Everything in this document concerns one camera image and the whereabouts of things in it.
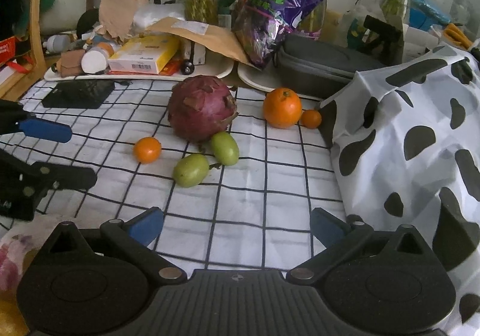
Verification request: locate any green fruit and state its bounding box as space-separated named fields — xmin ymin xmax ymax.
xmin=172 ymin=154 xmax=210 ymax=188
xmin=210 ymin=131 xmax=239 ymax=166

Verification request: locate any small orange tangerine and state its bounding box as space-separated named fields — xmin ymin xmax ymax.
xmin=133 ymin=137 xmax=162 ymax=164

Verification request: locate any red dragon fruit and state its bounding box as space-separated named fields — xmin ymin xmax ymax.
xmin=168 ymin=75 xmax=239 ymax=143

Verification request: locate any wooden chair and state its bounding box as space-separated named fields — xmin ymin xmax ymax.
xmin=1 ymin=0 xmax=54 ymax=101

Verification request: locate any white floral plate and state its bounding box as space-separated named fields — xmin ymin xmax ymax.
xmin=1 ymin=215 xmax=59 ymax=335

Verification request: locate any black flat box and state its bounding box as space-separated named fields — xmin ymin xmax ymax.
xmin=41 ymin=80 xmax=115 ymax=109

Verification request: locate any white round jar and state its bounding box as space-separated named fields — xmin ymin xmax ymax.
xmin=80 ymin=42 xmax=115 ymax=74

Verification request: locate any black white checked tablecloth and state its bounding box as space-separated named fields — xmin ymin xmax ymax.
xmin=1 ymin=81 xmax=344 ymax=272

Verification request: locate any cow print cloth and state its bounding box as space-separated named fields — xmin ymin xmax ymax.
xmin=320 ymin=44 xmax=479 ymax=335

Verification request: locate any small orange by cloth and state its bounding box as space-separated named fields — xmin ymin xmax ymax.
xmin=300 ymin=109 xmax=322 ymax=129

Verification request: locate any large orange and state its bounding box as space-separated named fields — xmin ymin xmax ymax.
xmin=263 ymin=87 xmax=302 ymax=129

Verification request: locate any yellow white carton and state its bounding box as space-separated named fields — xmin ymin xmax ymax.
xmin=108 ymin=33 xmax=180 ymax=75

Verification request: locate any torn brown paper bag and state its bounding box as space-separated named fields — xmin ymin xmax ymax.
xmin=99 ymin=0 xmax=149 ymax=40

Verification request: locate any dark grey zip case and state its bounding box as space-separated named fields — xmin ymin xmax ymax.
xmin=274 ymin=34 xmax=383 ymax=99

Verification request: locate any white tray right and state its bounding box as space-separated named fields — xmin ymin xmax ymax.
xmin=237 ymin=61 xmax=324 ymax=101

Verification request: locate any white tray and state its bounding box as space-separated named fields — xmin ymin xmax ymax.
xmin=237 ymin=61 xmax=324 ymax=101
xmin=43 ymin=52 xmax=234 ymax=82

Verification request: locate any white tray left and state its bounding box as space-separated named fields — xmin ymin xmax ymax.
xmin=43 ymin=52 xmax=234 ymax=82

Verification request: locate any brown paper envelope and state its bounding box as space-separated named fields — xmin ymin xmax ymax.
xmin=145 ymin=17 xmax=256 ymax=69

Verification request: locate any purple snack bag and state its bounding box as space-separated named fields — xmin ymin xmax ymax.
xmin=232 ymin=0 xmax=323 ymax=69

